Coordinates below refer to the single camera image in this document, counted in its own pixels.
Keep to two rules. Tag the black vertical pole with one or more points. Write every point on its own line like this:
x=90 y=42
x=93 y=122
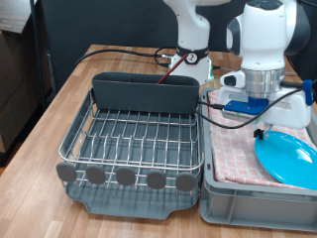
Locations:
x=37 y=49

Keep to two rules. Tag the dark wooden shelf board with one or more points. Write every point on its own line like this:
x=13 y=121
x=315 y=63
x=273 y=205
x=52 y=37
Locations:
x=11 y=15

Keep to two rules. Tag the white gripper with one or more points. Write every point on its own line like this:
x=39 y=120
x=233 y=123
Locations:
x=290 y=112

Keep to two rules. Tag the pink checked towel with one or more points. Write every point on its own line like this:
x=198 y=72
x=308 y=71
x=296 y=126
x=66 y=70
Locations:
x=231 y=148

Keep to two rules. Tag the brown cardboard box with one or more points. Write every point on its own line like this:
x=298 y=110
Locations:
x=16 y=92

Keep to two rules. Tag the blue plate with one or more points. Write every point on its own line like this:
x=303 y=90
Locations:
x=287 y=162

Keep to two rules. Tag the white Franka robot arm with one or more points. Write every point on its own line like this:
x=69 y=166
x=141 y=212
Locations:
x=264 y=36

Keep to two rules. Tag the grey plastic crate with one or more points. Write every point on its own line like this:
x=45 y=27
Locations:
x=257 y=208

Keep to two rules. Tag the brown wooden spoon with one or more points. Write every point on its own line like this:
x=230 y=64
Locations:
x=171 y=68

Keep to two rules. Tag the dark grey cutlery holder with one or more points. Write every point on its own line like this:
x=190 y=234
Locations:
x=145 y=94

